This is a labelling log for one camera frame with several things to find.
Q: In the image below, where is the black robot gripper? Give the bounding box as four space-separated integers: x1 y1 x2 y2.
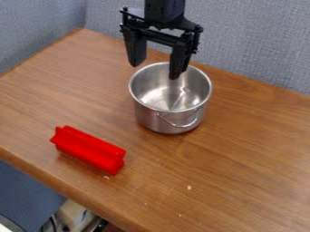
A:
121 0 204 80

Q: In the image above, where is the red plastic block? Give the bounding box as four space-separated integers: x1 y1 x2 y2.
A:
50 125 126 175

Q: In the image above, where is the stainless steel pot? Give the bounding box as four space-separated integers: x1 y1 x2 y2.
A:
129 63 214 134

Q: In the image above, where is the white box under table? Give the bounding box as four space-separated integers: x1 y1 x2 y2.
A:
55 200 101 232

